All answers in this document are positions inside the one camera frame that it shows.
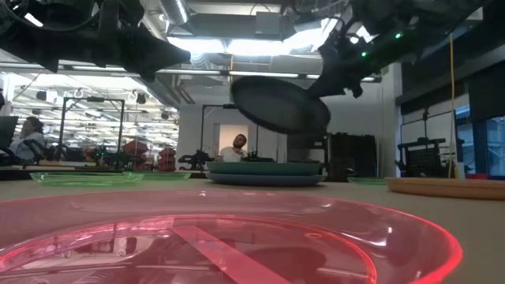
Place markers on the pink transparent plastic plate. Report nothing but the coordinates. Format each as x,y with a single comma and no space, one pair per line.
221,236

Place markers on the black metal frame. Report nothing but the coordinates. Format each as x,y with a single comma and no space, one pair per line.
91,100
203,130

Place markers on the teal plastic plate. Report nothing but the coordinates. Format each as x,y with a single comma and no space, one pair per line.
264,168

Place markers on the dark computer monitor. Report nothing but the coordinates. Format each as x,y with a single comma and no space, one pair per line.
8,132

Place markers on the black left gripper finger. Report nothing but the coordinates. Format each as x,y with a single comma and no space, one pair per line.
158,55

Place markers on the long tube ceiling light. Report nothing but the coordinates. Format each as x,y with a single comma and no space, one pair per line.
260,73

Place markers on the wooden tray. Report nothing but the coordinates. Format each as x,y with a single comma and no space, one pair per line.
446,187

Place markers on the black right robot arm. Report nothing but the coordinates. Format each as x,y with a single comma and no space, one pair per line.
426,23

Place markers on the black background robot arm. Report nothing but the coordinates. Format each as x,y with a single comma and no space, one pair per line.
195,159

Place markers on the person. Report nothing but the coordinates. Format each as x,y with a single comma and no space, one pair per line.
235,150
27,140

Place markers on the green transparent plastic plate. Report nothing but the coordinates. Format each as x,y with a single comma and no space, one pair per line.
84,178
165,176
367,181

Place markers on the grey ceiling box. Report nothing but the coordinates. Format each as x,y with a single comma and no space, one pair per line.
268,23

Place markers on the black perforated rack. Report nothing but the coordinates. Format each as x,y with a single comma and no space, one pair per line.
422,158

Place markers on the black cabinet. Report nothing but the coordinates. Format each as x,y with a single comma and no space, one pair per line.
353,155

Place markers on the dark grey plastic plate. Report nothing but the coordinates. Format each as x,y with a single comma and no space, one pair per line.
276,104

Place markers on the silver ventilation duct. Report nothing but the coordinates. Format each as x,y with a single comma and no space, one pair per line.
173,10

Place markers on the red crate stack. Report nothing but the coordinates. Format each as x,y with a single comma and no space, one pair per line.
135,152
167,158

